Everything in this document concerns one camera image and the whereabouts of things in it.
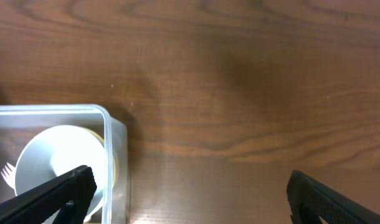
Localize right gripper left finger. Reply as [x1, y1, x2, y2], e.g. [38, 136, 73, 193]
[0, 165, 97, 224]

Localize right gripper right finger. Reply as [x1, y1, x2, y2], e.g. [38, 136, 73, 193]
[287, 170, 380, 224]

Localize grey plastic bowl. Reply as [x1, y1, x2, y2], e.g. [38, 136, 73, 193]
[14, 125, 107, 222]

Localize pink plastic fork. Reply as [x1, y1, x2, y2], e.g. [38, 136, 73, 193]
[1, 162, 16, 189]

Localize clear plastic storage box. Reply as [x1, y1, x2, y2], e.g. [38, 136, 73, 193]
[0, 104, 128, 223]

